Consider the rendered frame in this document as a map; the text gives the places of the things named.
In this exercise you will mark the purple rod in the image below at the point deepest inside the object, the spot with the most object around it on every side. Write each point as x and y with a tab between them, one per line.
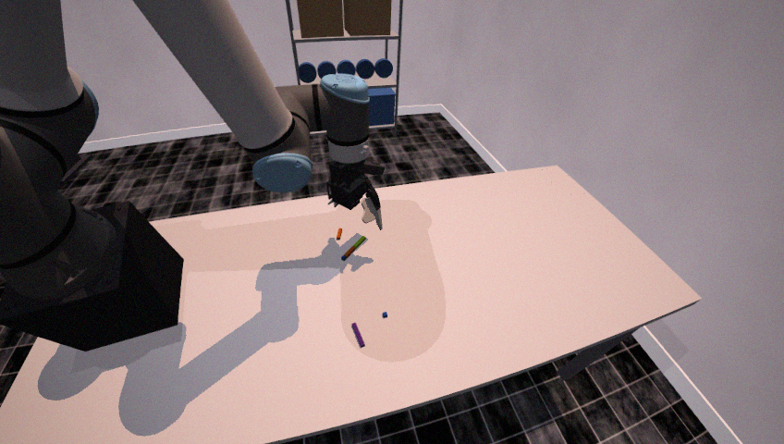
358	334

